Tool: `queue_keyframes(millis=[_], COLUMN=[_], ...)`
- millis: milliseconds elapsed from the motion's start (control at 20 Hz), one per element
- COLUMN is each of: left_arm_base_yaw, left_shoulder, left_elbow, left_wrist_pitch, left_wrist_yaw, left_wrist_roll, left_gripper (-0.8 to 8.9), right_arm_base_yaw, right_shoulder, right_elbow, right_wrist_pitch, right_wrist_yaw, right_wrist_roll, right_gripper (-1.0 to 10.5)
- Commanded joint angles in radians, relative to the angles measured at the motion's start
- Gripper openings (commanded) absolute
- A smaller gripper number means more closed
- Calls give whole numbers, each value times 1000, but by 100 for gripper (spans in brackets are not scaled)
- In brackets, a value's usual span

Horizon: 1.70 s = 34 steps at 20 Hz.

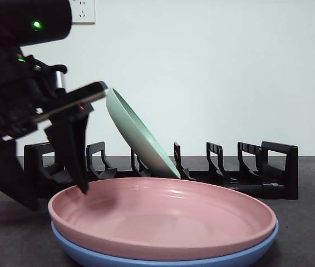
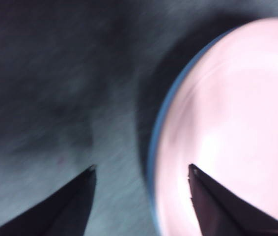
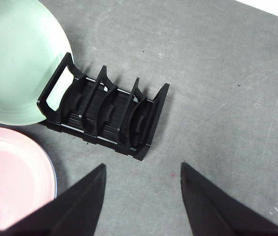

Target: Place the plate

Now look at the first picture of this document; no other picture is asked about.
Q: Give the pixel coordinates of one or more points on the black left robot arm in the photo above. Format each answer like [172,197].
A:
[35,16]

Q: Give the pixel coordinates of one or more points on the black plastic dish rack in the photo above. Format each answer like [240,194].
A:
[291,172]

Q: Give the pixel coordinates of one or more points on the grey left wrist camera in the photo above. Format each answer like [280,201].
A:
[60,80]

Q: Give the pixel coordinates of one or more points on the green plate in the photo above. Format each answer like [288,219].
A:
[135,133]

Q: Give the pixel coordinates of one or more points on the blue plate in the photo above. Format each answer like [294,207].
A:
[71,247]

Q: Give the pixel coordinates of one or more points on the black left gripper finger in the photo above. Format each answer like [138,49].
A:
[4,172]
[74,150]

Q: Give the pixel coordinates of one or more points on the white wall socket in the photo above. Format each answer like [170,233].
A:
[86,12]

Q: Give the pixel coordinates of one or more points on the pink plate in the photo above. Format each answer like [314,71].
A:
[160,222]

